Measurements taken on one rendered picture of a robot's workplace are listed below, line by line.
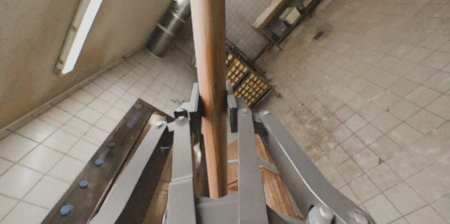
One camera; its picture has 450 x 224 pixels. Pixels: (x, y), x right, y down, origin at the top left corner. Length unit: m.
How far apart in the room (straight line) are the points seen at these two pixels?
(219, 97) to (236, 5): 5.03
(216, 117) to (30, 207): 1.26
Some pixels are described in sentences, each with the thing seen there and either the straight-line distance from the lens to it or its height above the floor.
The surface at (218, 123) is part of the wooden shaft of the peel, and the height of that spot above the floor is 1.93.
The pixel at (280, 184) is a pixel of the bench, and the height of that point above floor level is 0.58.
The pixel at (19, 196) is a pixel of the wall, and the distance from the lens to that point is 1.39.
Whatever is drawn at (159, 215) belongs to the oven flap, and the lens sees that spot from 1.50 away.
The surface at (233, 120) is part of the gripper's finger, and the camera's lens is 0.15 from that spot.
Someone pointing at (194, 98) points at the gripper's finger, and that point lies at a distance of 0.17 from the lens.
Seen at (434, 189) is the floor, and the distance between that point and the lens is 2.08.
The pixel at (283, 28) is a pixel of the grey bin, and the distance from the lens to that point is 4.83.
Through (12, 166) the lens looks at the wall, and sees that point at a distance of 1.47.
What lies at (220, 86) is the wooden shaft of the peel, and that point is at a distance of 0.16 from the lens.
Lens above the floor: 2.00
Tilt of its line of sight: 21 degrees down
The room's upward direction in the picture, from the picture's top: 54 degrees counter-clockwise
